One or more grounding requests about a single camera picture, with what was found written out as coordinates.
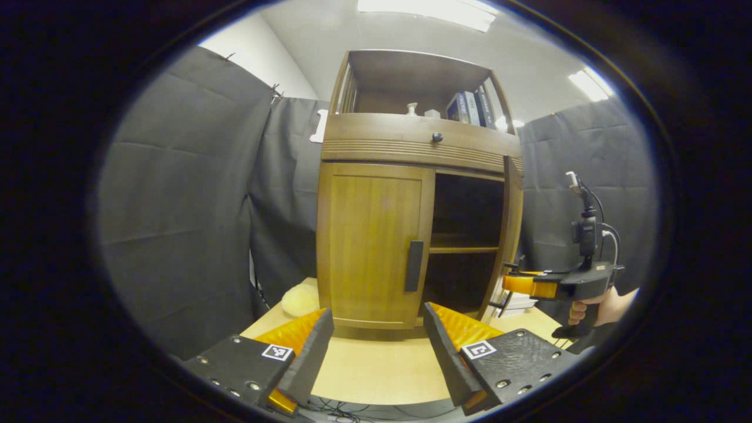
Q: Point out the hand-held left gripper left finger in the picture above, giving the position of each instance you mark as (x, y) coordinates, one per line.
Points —
(311, 358)

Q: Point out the wooden inner cabinet shelf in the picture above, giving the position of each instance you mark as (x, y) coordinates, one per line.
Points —
(461, 244)

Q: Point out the wooden double-door shoe cabinet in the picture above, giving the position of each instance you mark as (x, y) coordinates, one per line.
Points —
(399, 76)

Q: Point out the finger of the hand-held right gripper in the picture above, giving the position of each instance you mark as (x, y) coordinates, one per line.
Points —
(529, 286)
(526, 270)

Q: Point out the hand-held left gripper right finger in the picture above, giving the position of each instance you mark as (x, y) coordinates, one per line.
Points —
(449, 364)

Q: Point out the black backdrop cloth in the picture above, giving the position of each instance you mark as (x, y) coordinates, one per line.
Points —
(176, 205)

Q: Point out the dark blue book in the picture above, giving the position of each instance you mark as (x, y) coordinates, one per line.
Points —
(486, 110)
(456, 108)

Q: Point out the wooden cabinet drawer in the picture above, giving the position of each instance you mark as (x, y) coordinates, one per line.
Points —
(382, 132)

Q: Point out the pale spine book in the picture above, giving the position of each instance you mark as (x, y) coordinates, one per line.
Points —
(472, 108)

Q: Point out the pale yellow plush toy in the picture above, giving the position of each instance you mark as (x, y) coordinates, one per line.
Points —
(299, 301)

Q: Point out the long ceiling light panel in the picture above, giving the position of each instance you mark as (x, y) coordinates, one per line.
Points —
(429, 10)

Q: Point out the white pump bottle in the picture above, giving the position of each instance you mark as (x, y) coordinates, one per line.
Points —
(412, 110)

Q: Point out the small ceiling light panel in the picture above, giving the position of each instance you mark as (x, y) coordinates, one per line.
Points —
(589, 85)

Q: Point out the small white box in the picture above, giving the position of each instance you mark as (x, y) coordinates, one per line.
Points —
(432, 113)

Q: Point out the wooden cabinet door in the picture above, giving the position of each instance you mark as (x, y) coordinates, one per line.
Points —
(370, 247)
(512, 223)

